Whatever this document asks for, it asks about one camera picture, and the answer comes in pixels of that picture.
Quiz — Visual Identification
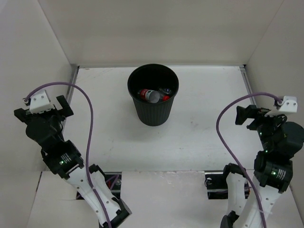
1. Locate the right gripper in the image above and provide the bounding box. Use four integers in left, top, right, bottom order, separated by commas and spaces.
236, 104, 286, 152

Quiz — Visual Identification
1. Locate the clear bottle blue label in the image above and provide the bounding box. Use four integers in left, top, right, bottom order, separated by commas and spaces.
158, 87, 172, 95

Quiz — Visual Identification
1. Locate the clear bottle red label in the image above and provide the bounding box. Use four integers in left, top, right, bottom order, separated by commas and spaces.
137, 89, 170, 104

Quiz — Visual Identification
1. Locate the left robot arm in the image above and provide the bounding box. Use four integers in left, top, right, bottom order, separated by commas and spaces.
14, 91, 131, 228

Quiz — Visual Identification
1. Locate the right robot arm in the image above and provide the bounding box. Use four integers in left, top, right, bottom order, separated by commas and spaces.
220, 105, 304, 228

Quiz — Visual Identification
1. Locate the black plastic waste bin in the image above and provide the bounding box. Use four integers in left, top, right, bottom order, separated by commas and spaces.
127, 64, 179, 126

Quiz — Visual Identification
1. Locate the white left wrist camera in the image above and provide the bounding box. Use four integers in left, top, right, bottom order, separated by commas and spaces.
23, 89, 55, 114

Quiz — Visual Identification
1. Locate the left aluminium rail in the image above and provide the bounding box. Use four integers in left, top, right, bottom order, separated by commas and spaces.
66, 64, 79, 104

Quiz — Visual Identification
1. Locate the aluminium rail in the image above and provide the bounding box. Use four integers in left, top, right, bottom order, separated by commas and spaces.
239, 65, 256, 105
66, 64, 79, 104

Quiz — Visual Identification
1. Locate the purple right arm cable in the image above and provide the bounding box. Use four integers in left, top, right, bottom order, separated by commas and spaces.
216, 92, 283, 228

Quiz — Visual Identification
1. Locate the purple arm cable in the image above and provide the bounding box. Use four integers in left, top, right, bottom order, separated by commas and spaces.
216, 92, 283, 228
23, 82, 112, 228

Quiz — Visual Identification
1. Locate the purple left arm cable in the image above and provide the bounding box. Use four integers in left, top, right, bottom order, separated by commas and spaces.
23, 82, 112, 228

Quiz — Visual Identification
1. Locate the right aluminium rail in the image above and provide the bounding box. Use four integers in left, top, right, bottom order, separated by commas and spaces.
239, 65, 256, 105

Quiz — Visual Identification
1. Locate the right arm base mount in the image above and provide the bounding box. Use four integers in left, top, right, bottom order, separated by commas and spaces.
204, 171, 228, 200

